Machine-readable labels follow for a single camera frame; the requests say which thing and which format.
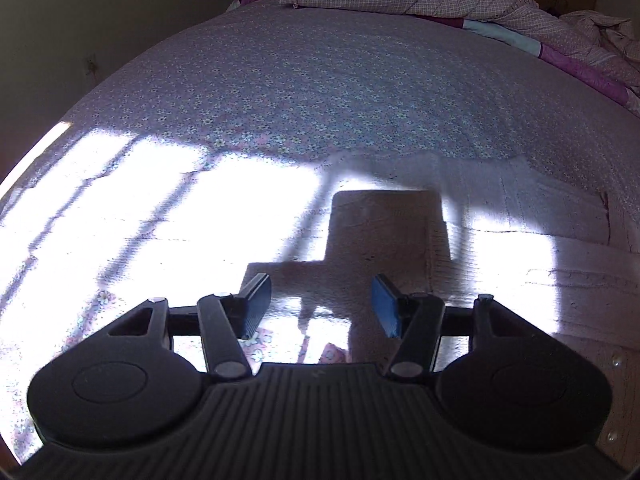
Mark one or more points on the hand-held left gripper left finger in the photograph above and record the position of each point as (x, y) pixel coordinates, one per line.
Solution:
(256, 305)

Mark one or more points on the pink knitted sweater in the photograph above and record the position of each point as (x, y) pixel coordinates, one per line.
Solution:
(505, 210)

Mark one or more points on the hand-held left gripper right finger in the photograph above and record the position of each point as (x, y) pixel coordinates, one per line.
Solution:
(386, 305)

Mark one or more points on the floral bed sheet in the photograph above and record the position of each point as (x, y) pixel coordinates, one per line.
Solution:
(310, 85)

